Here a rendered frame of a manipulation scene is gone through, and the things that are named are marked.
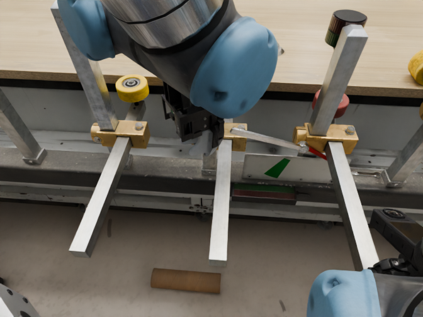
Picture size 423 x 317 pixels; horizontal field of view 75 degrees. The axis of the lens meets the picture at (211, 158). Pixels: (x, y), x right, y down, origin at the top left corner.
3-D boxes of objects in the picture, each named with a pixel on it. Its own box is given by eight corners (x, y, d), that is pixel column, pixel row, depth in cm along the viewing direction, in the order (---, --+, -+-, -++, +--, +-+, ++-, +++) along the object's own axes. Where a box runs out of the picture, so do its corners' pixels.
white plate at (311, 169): (337, 185, 75) (352, 161, 67) (241, 178, 76) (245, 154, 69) (337, 183, 75) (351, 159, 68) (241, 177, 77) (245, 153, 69)
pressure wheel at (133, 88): (159, 116, 79) (152, 81, 70) (135, 129, 75) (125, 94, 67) (143, 103, 83) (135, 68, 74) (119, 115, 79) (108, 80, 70)
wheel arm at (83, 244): (92, 260, 52) (85, 251, 48) (75, 258, 52) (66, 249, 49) (146, 111, 80) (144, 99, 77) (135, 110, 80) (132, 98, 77)
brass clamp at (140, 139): (145, 150, 70) (141, 136, 66) (94, 147, 71) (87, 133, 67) (151, 134, 74) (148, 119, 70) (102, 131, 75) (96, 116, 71)
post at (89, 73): (131, 178, 82) (67, 3, 46) (119, 177, 82) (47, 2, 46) (134, 168, 84) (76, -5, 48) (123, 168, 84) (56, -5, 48)
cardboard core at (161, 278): (219, 290, 115) (149, 283, 117) (219, 295, 121) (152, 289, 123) (221, 270, 121) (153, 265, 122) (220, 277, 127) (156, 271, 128)
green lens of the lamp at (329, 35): (360, 50, 51) (366, 38, 49) (327, 48, 51) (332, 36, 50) (352, 34, 55) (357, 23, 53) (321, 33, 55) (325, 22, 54)
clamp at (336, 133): (350, 155, 66) (359, 139, 62) (293, 151, 67) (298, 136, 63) (345, 138, 70) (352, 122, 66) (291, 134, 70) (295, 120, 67)
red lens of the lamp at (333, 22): (366, 36, 49) (372, 24, 48) (332, 35, 49) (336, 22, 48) (357, 22, 53) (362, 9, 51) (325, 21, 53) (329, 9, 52)
